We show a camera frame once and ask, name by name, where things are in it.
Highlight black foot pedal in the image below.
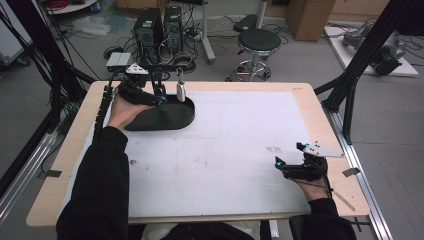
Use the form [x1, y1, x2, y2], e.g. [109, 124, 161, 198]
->
[232, 13, 259, 33]

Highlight grey desk leg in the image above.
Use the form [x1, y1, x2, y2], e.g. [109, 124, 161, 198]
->
[199, 0, 217, 65]

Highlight clear plastic bag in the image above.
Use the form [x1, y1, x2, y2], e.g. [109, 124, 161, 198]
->
[70, 15, 112, 37]

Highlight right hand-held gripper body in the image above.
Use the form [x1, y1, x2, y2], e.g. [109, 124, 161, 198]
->
[282, 140, 345, 183]

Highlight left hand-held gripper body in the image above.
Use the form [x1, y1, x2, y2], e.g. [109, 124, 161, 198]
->
[114, 63, 161, 107]

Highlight left hand-held gripper cable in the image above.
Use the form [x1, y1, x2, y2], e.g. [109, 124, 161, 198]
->
[92, 70, 127, 142]

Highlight large black computer tower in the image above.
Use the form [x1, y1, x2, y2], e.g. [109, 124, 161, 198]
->
[133, 7, 165, 65]

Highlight black metal frame stand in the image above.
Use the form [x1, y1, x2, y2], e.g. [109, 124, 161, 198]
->
[0, 0, 98, 134]
[314, 0, 424, 145]

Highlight white box device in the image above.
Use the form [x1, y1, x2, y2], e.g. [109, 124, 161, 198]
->
[105, 51, 134, 73]

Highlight black hanger bar stand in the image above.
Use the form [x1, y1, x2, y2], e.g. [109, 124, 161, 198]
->
[107, 64, 188, 97]

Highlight white round table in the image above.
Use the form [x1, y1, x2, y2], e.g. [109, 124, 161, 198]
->
[45, 0, 98, 15]

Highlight person's right hand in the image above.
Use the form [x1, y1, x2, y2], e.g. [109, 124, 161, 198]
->
[292, 178, 330, 202]

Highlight white table mat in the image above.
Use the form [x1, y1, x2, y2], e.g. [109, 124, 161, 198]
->
[62, 91, 314, 218]

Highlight person's torso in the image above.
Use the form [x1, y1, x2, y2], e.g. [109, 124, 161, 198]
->
[141, 220, 264, 240]

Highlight brown wooden cabinet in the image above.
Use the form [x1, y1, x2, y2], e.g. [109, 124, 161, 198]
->
[285, 0, 336, 42]

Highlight black round stool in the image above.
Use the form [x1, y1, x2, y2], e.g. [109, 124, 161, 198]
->
[225, 27, 283, 83]

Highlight person's left hand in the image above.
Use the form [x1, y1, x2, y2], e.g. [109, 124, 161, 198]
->
[107, 94, 154, 132]

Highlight white floor board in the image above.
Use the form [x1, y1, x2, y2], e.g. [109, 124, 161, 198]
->
[324, 25, 420, 78]

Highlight black oval tray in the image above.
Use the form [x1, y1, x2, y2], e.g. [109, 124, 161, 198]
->
[123, 94, 196, 132]

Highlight right hand-held gripper cable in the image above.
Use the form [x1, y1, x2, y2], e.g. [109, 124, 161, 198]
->
[316, 159, 334, 200]

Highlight grey robot parts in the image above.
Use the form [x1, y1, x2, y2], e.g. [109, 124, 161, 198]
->
[341, 23, 407, 77]

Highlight aluminium rail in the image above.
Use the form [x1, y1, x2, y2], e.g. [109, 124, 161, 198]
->
[0, 130, 60, 225]
[323, 107, 395, 240]

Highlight thin wooden stick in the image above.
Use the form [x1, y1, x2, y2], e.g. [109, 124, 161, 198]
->
[332, 189, 357, 213]

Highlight hand-held gripper cable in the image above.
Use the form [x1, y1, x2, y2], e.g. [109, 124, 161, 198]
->
[92, 70, 127, 142]
[316, 159, 334, 200]

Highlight small black computer tower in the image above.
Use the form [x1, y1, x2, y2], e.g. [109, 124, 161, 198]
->
[163, 5, 185, 55]

